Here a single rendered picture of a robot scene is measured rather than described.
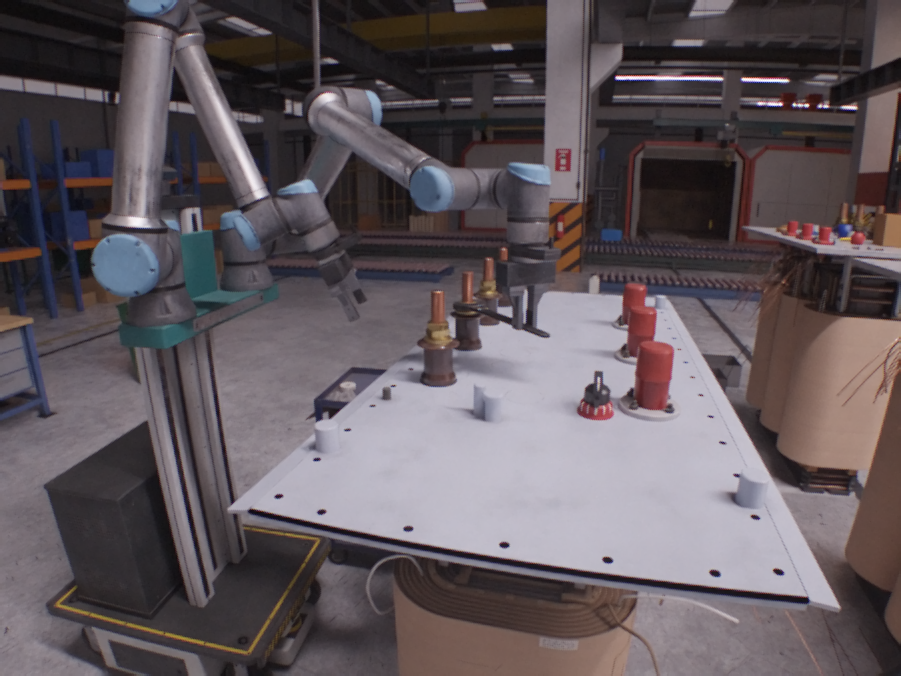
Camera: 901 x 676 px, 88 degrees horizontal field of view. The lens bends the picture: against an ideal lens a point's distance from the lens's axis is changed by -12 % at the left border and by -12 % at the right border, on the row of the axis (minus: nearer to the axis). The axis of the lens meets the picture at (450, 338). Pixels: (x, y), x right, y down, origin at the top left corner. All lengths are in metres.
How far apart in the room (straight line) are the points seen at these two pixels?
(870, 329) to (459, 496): 3.05
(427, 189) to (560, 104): 10.69
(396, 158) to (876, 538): 2.45
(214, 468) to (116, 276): 1.05
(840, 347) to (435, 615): 2.95
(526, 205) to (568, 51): 10.86
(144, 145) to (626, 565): 1.24
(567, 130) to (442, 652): 11.09
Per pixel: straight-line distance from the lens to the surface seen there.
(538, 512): 0.75
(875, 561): 2.85
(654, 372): 1.05
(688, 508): 0.81
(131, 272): 1.34
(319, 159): 1.72
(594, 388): 1.01
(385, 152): 1.23
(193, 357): 2.03
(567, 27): 12.05
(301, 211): 1.31
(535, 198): 1.11
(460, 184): 1.11
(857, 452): 3.83
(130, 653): 2.36
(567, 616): 1.03
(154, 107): 1.37
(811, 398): 3.62
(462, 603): 1.03
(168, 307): 1.53
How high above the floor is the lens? 1.79
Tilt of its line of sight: 16 degrees down
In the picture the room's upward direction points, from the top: straight up
